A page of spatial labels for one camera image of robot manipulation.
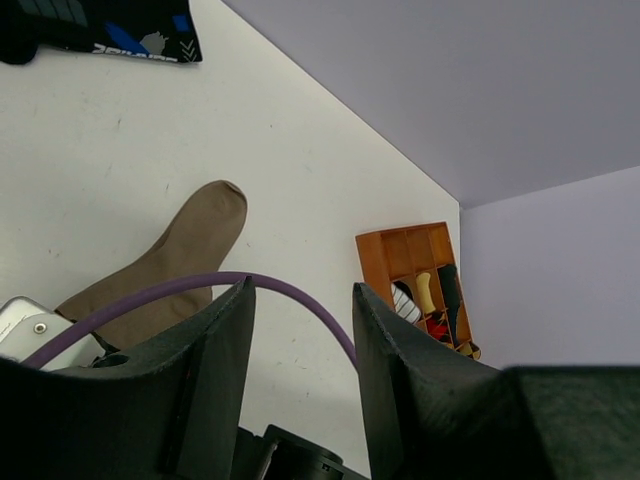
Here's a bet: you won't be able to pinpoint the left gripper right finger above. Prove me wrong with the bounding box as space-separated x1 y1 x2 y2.
352 283 639 479

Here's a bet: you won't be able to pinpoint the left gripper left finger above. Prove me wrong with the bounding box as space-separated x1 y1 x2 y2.
1 280 256 479

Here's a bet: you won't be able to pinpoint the white black striped sock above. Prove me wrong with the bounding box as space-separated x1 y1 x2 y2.
391 281 422 324

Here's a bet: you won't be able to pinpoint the brown sock red stripes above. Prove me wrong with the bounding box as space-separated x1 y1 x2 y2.
56 180 248 350

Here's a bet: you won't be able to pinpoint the brown checkered rolled sock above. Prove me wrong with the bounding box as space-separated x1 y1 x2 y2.
457 341 481 361

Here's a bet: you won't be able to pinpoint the red black rolled sock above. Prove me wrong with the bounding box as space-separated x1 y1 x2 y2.
426 316 451 344

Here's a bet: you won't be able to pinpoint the yellow rolled sock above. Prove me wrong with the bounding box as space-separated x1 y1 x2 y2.
416 272 437 315

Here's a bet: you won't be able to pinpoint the dark green rolled sock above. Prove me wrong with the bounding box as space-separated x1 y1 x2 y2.
438 264 462 330

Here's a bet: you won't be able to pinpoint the orange compartment tray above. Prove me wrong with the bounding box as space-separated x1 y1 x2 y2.
355 222 477 352

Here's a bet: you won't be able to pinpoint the black blue patterned sock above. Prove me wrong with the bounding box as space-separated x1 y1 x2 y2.
1 0 203 65

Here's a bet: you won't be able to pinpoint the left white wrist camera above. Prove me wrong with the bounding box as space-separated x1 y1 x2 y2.
1 297 106 371

